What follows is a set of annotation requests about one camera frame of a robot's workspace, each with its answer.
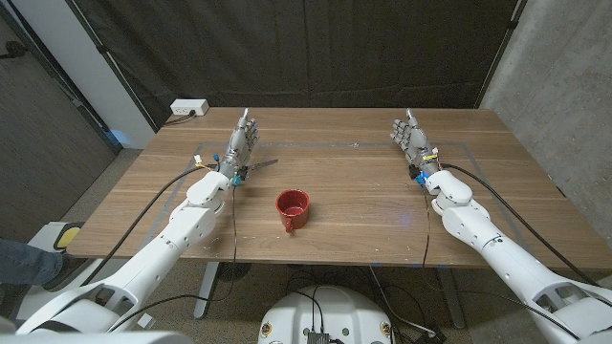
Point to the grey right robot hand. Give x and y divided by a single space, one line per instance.
415 141

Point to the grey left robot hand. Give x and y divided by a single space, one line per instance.
237 145

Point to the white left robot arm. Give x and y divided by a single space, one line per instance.
158 248

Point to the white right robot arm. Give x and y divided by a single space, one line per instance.
507 258

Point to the red enamel cup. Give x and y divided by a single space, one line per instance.
299 217

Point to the white power strip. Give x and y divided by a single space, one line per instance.
189 106

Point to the black backdrop curtain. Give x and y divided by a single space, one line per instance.
311 48

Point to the black round disc under table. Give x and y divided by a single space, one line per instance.
234 271

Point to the white table leg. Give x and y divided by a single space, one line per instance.
206 291

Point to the black backdrop pole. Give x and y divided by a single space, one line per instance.
512 24
101 49

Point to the grey table leg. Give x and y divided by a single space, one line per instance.
452 301

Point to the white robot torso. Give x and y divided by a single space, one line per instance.
344 310

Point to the yellow pad with black rim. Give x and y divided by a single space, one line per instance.
69 237

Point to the black floor plug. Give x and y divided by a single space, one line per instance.
432 337

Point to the white paper scrap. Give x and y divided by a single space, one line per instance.
145 320

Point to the black box on torso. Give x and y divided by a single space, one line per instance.
317 338

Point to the dark shoe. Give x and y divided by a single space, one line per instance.
72 272

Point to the white machine base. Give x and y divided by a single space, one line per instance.
45 236

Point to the person's leg in jeans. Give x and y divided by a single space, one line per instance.
24 260

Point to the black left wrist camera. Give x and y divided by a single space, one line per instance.
243 174

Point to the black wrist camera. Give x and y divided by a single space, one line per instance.
414 172
243 174

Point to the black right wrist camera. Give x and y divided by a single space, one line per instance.
414 172

